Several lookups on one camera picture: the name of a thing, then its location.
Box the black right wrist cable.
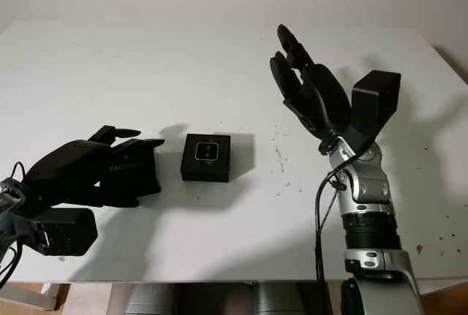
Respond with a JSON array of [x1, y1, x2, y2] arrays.
[[313, 145, 367, 284]]

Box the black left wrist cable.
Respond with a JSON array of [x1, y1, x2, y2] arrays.
[[0, 160, 23, 284]]

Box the silver RealSense camera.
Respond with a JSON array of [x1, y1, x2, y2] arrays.
[[194, 141, 221, 163]]

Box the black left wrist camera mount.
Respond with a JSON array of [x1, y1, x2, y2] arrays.
[[30, 207, 99, 257]]

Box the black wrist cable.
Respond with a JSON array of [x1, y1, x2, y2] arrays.
[[313, 145, 367, 284], [0, 160, 23, 284]]

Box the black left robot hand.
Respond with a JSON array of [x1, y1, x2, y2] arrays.
[[20, 124, 166, 209]]

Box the silver right robot thigh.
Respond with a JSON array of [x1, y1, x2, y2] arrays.
[[254, 281, 307, 315]]

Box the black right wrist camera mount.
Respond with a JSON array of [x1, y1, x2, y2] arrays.
[[342, 69, 402, 145]]

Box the black camera box base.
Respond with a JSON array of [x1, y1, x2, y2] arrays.
[[180, 132, 233, 184]]

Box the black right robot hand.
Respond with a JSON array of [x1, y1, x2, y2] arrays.
[[269, 23, 352, 145]]

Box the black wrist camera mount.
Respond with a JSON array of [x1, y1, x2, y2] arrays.
[[30, 207, 99, 257], [342, 69, 402, 145]]

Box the black RealSense box lid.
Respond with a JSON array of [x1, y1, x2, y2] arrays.
[[105, 143, 163, 203]]

